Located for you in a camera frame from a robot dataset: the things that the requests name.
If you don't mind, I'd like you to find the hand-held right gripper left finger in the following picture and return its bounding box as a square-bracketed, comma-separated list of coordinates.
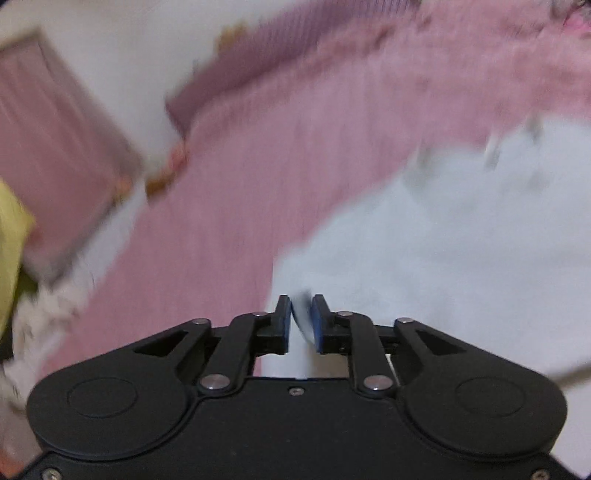
[133, 294, 293, 398]

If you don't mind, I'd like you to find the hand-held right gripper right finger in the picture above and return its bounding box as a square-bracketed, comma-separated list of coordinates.
[311, 294, 468, 398]

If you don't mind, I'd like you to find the small white garment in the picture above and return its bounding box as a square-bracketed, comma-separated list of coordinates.
[261, 115, 591, 380]

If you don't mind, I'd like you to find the pink fluffy blanket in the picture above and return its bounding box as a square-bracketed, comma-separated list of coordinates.
[37, 0, 591, 380]

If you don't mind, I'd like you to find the purple ribbed bed sheet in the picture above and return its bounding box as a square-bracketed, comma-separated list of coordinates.
[165, 0, 419, 137]

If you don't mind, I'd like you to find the yellow cloth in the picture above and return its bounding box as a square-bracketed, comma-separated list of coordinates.
[0, 179, 37, 335]

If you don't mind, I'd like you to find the pink fabric panel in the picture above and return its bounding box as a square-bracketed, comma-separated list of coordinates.
[0, 28, 145, 280]

